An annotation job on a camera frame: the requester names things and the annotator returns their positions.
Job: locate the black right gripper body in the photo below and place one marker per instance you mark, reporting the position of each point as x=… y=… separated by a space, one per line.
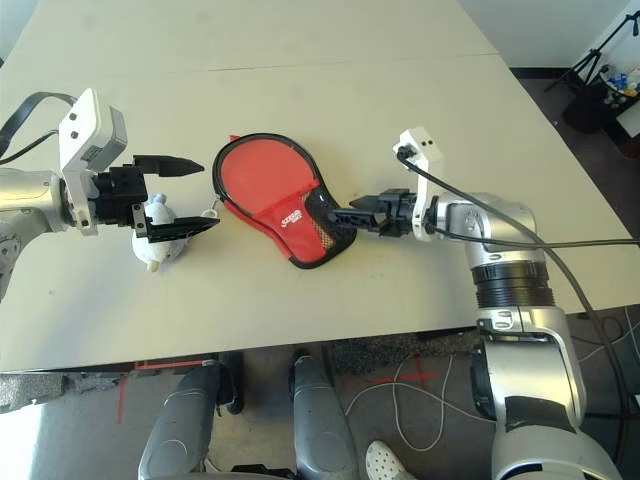
x=397 y=212

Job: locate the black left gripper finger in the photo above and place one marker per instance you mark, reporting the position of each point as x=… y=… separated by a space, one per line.
x=185 y=229
x=170 y=166

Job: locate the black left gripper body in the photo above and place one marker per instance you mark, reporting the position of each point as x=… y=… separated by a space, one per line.
x=120 y=195

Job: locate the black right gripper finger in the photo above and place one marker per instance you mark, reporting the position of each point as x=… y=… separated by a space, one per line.
x=355 y=220
x=367 y=202

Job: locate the red black paddle case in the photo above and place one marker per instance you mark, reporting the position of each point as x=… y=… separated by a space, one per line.
x=295 y=235

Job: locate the grey robot left leg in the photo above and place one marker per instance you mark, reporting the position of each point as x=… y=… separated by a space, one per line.
x=180 y=425

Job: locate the grey robot leg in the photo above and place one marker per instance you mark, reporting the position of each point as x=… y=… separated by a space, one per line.
x=180 y=425
x=320 y=425

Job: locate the grey robot right leg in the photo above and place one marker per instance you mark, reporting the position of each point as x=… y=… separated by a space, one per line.
x=320 y=425

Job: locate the black round bin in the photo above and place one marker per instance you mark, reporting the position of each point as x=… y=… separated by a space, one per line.
x=590 y=110

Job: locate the white perforated shoe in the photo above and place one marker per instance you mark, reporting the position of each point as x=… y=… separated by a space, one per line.
x=382 y=462

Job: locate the black tripod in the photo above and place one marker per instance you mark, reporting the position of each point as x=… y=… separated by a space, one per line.
x=592 y=57

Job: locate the blue white bottle cluster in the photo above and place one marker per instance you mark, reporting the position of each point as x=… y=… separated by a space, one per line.
x=620 y=80

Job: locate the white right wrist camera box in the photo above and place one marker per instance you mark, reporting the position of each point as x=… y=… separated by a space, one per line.
x=425 y=150

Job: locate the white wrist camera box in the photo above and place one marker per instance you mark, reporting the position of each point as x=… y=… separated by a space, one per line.
x=425 y=150
x=82 y=125

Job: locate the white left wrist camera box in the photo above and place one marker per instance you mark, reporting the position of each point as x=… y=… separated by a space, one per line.
x=82 y=125

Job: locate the black stand post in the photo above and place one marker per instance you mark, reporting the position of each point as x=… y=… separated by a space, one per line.
x=232 y=385

